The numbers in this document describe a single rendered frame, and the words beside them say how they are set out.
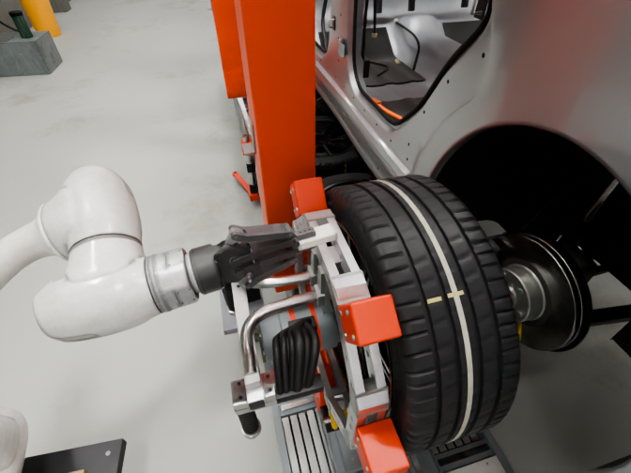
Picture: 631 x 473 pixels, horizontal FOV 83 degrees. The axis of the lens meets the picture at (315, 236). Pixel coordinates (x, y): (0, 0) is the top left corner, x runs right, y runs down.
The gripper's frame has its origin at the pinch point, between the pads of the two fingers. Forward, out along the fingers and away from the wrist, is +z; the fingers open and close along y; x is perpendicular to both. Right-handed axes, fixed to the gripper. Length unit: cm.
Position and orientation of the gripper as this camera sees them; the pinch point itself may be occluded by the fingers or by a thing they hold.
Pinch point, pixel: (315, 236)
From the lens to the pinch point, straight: 60.4
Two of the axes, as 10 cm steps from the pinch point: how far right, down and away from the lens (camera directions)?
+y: -0.5, -7.3, -6.8
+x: -3.6, -6.2, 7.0
